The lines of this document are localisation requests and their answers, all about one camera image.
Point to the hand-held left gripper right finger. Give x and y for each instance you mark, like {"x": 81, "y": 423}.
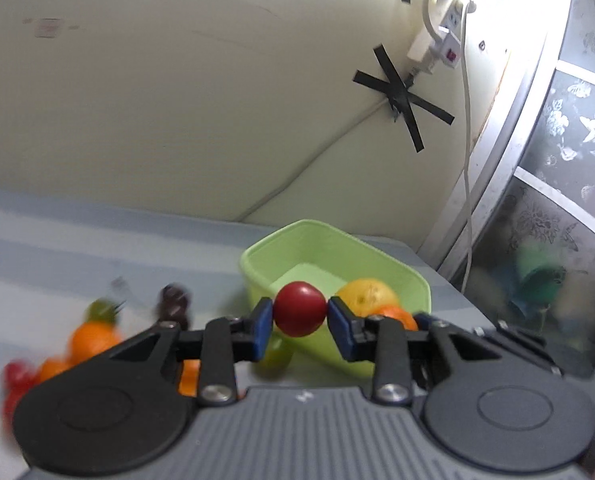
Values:
{"x": 340, "y": 332}

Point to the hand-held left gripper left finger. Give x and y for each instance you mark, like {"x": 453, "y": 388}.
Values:
{"x": 261, "y": 331}

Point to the red tomato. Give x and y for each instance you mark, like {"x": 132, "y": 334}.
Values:
{"x": 18, "y": 375}
{"x": 300, "y": 308}

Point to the light green plastic basket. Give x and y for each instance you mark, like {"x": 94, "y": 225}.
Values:
{"x": 322, "y": 260}

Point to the large yellow citrus fruit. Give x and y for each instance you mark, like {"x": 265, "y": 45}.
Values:
{"x": 367, "y": 297}

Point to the orange tangerine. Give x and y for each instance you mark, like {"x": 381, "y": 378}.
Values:
{"x": 52, "y": 367}
{"x": 190, "y": 377}
{"x": 397, "y": 316}
{"x": 93, "y": 342}

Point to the striped blue bed sheet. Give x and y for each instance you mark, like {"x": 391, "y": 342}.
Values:
{"x": 77, "y": 250}

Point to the blurred green object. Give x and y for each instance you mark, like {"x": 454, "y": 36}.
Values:
{"x": 540, "y": 272}

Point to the black tape cross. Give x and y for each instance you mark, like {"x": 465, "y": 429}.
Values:
{"x": 402, "y": 95}

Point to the patterned window film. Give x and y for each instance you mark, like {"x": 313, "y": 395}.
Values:
{"x": 577, "y": 135}

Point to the white power strip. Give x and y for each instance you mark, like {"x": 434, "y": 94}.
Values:
{"x": 440, "y": 35}

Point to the white window frame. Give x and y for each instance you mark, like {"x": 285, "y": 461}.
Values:
{"x": 492, "y": 170}

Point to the small wall sticker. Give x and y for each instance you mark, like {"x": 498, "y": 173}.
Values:
{"x": 47, "y": 27}

